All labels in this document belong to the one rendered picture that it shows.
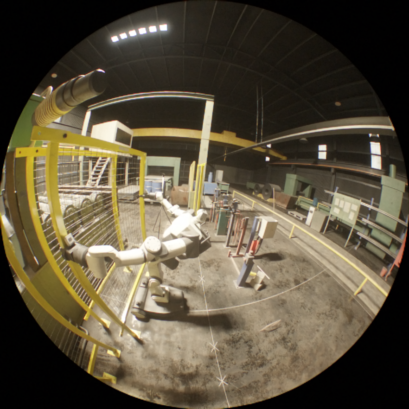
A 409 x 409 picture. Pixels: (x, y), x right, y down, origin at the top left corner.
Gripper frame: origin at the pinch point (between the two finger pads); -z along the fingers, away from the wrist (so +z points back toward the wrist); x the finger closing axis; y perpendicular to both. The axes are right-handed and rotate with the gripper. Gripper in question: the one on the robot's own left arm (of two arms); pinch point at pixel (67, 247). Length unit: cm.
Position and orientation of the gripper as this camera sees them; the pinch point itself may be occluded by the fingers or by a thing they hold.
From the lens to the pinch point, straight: 73.3
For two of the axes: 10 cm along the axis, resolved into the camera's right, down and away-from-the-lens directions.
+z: 9.9, 0.8, 1.3
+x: -1.0, -2.8, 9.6
